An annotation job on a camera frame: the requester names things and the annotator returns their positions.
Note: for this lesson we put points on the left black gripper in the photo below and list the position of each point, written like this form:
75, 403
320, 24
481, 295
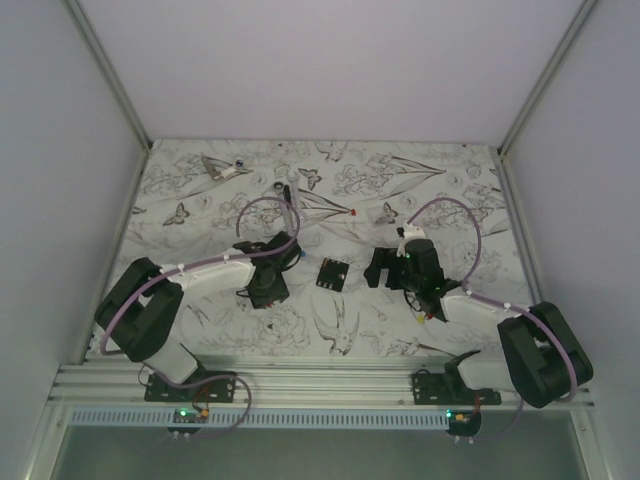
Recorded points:
280, 292

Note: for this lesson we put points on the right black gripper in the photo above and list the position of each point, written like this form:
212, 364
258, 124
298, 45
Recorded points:
384, 258

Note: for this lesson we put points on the black fuse box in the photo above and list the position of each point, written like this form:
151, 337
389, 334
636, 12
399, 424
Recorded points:
332, 275

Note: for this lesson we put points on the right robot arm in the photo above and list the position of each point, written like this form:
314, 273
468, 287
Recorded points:
540, 358

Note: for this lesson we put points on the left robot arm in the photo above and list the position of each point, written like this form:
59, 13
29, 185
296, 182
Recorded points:
139, 312

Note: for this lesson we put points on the yellow and red fuse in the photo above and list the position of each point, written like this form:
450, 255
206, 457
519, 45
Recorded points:
422, 318

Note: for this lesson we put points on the floral patterned mat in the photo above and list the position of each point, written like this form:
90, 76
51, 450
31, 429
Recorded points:
194, 202

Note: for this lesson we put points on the silver ratchet wrench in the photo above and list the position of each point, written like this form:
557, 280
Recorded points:
288, 212

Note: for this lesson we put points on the left controller board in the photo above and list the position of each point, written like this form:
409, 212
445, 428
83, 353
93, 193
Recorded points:
190, 416

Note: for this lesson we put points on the controller board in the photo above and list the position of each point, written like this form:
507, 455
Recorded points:
190, 416
463, 423

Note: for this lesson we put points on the right controller board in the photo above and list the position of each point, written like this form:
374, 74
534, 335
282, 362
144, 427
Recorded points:
463, 423

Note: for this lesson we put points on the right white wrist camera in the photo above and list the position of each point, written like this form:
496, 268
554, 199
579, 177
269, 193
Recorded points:
409, 232

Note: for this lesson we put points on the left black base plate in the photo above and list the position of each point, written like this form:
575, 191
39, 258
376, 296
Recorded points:
221, 390

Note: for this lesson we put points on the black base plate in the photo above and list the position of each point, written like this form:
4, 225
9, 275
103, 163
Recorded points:
440, 390
221, 390

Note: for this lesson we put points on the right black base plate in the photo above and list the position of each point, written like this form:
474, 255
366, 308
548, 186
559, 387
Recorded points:
440, 390

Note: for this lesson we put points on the white slotted cable duct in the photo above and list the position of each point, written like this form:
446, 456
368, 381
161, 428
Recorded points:
261, 418

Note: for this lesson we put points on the aluminium rail frame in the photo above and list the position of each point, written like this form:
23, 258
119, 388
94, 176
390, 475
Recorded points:
275, 382

